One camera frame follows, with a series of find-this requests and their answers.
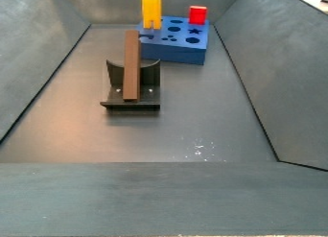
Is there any red rounded block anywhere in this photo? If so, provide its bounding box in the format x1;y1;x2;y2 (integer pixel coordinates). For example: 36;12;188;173
188;6;208;25

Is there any dark grey cradle fixture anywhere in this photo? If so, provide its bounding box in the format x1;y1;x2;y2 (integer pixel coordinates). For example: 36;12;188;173
100;60;160;111

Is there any yellow slotted block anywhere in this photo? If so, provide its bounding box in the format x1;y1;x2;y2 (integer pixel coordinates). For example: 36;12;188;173
141;0;161;30

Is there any blue shape sorter block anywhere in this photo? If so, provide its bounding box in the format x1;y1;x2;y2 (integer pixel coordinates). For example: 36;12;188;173
136;16;209;65

